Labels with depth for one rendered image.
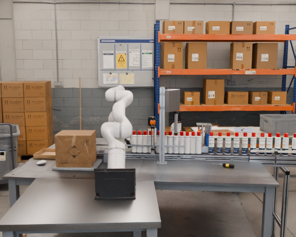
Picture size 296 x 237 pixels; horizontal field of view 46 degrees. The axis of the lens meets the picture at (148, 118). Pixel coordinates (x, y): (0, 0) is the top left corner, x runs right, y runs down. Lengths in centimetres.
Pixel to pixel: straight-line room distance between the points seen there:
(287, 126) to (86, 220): 327
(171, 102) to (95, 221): 138
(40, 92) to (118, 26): 233
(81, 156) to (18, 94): 351
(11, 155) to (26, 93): 160
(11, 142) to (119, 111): 251
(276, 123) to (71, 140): 273
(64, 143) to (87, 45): 478
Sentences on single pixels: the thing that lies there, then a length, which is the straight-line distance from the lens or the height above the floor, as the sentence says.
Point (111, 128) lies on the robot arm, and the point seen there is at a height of 124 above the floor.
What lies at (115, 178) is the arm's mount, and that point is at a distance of 227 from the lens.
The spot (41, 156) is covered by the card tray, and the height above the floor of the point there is 85.
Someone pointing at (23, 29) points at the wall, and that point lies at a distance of 782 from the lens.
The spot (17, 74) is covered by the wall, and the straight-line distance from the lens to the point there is 784.
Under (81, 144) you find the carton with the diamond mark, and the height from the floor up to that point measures 105.
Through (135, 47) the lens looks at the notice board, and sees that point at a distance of 735.
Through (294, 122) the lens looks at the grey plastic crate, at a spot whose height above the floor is 97.
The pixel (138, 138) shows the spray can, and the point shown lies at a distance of 321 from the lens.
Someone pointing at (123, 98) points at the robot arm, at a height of 143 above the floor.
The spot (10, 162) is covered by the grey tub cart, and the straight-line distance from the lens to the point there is 501.
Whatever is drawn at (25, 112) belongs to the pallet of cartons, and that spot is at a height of 89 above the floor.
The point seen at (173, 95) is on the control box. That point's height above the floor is 143.
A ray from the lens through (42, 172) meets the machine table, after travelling 297.
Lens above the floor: 169
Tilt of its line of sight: 9 degrees down
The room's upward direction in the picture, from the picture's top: straight up
